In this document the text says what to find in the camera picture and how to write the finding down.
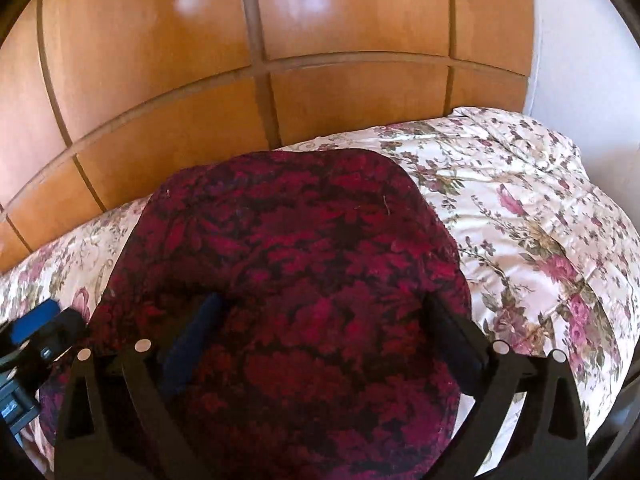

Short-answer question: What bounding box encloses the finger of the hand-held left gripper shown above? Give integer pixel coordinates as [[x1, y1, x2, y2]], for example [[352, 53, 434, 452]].
[[9, 299, 86, 357]]

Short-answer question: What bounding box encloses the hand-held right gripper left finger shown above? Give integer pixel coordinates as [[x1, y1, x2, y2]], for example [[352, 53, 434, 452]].
[[53, 291, 226, 480]]

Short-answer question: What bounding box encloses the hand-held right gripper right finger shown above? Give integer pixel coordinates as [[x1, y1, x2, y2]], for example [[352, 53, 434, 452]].
[[424, 292, 589, 480]]

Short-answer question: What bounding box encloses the dark red knit sweater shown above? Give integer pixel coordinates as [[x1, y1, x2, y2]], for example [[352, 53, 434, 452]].
[[37, 149, 474, 480]]

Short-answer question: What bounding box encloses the floral bedspread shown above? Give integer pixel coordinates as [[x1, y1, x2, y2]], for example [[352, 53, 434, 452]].
[[0, 106, 636, 480]]

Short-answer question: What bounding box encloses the wooden wardrobe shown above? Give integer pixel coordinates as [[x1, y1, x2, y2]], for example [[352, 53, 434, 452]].
[[0, 0, 537, 273]]

